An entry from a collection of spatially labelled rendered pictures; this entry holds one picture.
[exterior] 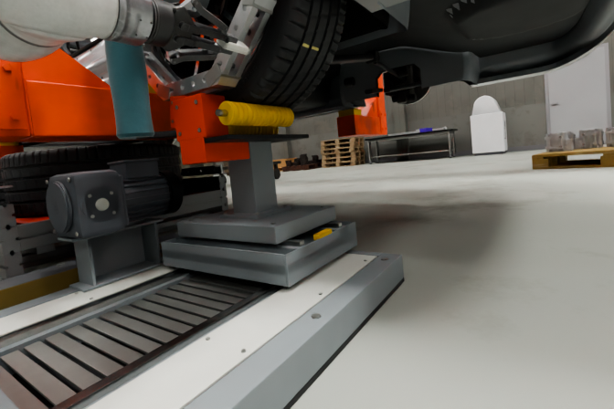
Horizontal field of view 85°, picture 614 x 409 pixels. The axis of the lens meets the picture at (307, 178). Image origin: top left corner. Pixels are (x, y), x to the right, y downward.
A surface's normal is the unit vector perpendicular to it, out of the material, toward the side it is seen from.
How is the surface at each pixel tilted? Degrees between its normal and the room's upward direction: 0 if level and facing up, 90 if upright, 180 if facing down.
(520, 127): 90
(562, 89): 90
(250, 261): 90
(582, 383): 0
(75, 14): 134
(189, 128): 90
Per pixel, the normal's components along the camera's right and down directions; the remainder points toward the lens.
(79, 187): 0.55, 0.00
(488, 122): -0.58, 0.11
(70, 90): 0.82, -0.04
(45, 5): 0.61, 0.67
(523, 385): -0.10, -0.99
